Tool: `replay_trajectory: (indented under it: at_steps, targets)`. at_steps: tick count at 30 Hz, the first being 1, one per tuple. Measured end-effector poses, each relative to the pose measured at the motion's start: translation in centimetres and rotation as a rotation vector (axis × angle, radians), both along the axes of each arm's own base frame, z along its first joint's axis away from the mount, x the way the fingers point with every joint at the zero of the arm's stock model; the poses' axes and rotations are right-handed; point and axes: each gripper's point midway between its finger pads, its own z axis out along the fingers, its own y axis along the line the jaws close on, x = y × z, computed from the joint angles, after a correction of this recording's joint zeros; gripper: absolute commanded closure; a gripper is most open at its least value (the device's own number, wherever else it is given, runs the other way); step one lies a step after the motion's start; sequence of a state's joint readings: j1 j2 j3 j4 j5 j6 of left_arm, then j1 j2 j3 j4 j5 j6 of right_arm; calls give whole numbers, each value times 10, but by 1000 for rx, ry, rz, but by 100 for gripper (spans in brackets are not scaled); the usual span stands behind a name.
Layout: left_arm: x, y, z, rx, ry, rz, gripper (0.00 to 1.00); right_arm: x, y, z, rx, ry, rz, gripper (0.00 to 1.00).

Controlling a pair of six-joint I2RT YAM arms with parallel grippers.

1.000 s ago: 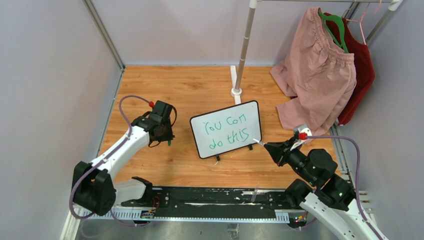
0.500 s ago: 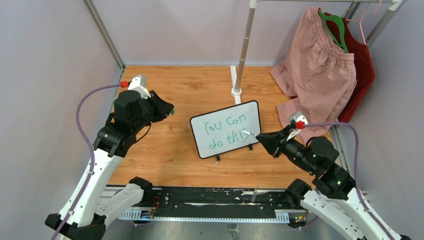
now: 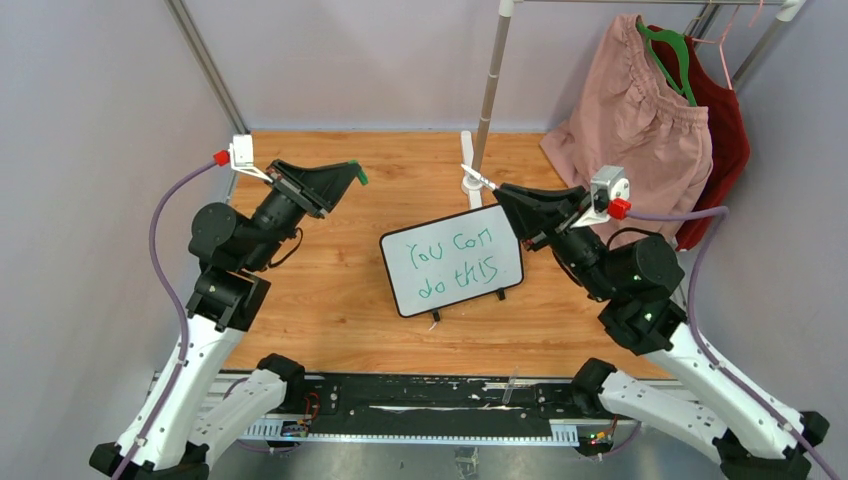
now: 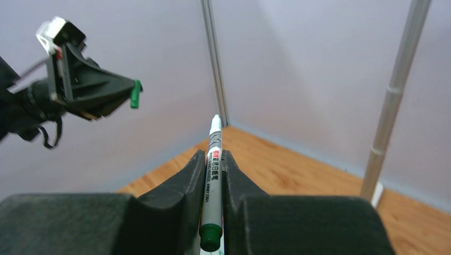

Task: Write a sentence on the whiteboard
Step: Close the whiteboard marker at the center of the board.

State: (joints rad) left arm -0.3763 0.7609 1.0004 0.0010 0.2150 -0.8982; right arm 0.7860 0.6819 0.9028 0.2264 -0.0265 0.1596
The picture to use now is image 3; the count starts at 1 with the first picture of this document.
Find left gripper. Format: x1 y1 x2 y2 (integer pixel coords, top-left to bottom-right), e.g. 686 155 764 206
244 159 359 272

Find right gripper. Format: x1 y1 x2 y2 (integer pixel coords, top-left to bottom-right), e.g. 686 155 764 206
490 183 616 302

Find green marker cap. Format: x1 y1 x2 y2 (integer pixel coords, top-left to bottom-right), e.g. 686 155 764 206
349 160 369 186

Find green whiteboard marker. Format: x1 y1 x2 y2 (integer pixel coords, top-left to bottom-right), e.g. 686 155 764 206
461 164 498 191

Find white whiteboard black frame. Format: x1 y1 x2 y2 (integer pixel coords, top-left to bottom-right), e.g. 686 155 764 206
379 204 524 321

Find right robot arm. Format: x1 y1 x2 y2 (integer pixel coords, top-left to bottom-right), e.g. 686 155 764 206
493 183 829 479

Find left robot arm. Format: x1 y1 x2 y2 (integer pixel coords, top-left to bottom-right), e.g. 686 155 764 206
89 160 367 479

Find white rack foot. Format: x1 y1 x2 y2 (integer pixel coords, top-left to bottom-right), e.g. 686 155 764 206
460 130 484 210

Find pink shorts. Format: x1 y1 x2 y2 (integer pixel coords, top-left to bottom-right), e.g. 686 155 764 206
540 14 713 215

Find clear plastic tube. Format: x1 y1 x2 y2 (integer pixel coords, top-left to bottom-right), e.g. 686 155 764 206
501 366 520 406

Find clothes rack pole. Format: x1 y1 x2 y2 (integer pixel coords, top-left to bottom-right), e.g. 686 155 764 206
472 0 517 171

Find green hanger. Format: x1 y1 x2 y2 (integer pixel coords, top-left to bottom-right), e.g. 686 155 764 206
635 23 700 109

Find red garment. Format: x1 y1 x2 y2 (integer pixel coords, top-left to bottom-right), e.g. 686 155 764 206
652 37 751 250

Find pink hanger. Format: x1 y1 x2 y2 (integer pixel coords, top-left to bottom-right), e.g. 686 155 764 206
692 0 766 91

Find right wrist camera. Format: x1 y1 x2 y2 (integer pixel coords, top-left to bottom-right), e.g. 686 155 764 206
570 165 630 228

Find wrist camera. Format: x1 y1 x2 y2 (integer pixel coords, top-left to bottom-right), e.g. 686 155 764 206
228 134 272 184
570 165 630 228

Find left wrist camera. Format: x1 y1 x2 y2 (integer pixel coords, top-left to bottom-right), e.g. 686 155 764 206
228 134 272 184

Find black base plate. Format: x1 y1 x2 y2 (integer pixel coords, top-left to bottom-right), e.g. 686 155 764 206
276 373 613 439

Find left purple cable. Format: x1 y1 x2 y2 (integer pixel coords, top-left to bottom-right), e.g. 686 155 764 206
109 150 232 480

